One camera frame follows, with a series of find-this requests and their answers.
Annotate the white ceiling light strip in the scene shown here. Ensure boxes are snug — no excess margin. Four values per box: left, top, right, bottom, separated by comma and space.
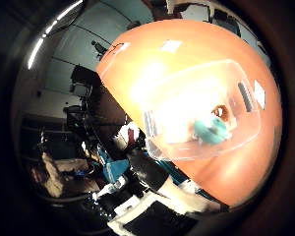
27, 0, 85, 71

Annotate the clear plastic container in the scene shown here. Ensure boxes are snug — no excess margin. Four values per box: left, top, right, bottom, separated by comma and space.
143, 58, 264, 162

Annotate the black camera on stand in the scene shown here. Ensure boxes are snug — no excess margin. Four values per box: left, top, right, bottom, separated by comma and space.
91, 40, 108, 61

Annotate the small white table tag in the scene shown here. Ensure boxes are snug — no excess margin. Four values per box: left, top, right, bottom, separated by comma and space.
159, 38, 184, 54

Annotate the black monitor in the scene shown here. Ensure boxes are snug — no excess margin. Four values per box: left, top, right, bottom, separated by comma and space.
70, 64, 100, 98

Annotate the blue box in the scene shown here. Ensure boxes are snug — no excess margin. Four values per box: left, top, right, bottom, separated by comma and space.
102, 158, 130, 184

